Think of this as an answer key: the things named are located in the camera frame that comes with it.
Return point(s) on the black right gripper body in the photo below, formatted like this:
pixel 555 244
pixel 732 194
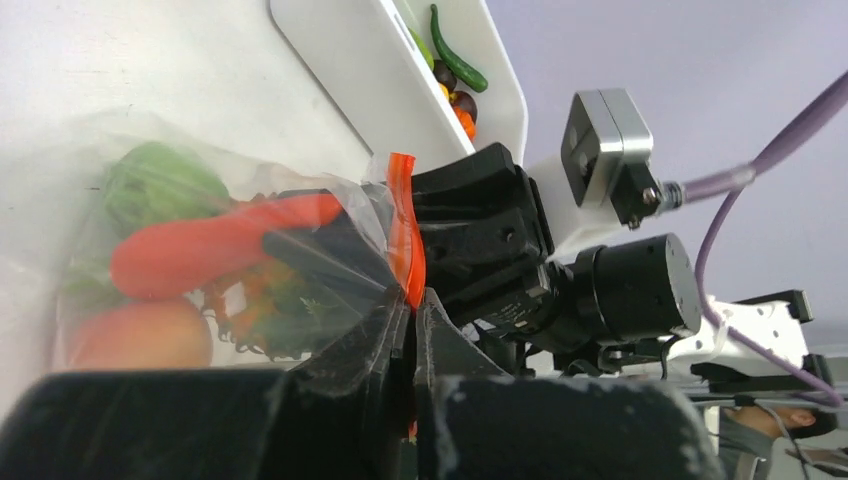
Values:
pixel 488 244

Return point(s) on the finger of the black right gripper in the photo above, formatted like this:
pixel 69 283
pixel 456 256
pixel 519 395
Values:
pixel 339 258

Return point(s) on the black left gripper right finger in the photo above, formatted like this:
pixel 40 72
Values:
pixel 477 422

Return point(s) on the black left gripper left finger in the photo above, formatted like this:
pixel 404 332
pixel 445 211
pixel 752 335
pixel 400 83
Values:
pixel 339 415

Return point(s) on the toy pineapple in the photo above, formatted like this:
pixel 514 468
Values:
pixel 273 310

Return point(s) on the clear zip bag orange zipper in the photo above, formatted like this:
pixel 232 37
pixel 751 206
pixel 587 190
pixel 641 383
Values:
pixel 378 207

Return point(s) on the red chili pepper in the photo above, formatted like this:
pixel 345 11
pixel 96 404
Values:
pixel 173 258

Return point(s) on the small green cabbage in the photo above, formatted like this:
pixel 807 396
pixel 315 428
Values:
pixel 156 183

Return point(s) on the light green pepper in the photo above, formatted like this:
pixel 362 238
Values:
pixel 423 49

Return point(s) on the toy peach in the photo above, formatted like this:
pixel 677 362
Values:
pixel 143 335

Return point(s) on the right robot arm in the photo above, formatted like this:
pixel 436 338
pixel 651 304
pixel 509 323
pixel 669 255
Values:
pixel 751 347

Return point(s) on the orange pumpkin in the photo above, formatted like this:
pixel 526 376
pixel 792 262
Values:
pixel 466 121

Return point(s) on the dark red beet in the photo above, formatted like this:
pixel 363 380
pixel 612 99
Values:
pixel 465 102

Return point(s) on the yellow lemon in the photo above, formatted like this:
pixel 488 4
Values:
pixel 445 91

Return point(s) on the dark avocado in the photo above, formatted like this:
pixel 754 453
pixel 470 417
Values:
pixel 444 75

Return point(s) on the white plastic bin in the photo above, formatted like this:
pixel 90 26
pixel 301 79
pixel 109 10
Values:
pixel 365 58

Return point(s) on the person in background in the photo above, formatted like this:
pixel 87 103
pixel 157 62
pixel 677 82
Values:
pixel 747 436

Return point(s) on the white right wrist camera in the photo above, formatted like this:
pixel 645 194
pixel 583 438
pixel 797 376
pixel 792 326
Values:
pixel 599 182

